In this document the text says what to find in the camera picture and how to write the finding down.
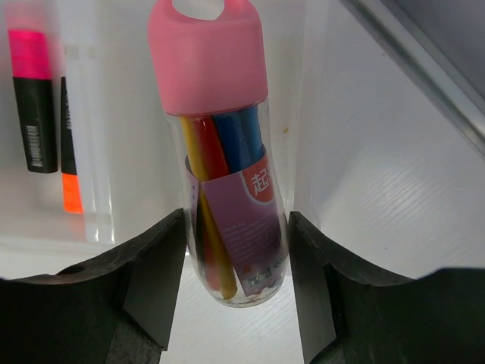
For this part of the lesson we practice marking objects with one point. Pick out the pink highlighter marker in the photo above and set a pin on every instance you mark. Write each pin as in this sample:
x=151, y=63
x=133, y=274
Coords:
x=33, y=87

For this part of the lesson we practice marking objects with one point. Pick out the orange highlighter marker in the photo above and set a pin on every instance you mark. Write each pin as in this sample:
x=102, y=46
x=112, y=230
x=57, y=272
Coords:
x=70, y=181

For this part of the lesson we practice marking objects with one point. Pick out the white three-compartment tray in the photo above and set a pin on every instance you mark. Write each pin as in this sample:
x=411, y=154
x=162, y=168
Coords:
x=371, y=141

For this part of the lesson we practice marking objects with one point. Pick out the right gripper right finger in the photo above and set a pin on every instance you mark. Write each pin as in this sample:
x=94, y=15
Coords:
x=353, y=311

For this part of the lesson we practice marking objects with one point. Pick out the pink-capped tube of pens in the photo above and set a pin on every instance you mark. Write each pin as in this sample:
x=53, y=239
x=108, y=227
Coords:
x=212, y=81

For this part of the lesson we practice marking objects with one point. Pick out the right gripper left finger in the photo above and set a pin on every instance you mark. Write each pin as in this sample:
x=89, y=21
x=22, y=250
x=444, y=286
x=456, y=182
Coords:
x=117, y=307

